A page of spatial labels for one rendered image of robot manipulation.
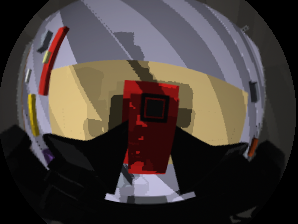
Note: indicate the yellow rectangular block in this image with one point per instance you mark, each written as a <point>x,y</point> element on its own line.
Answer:
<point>32,112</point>

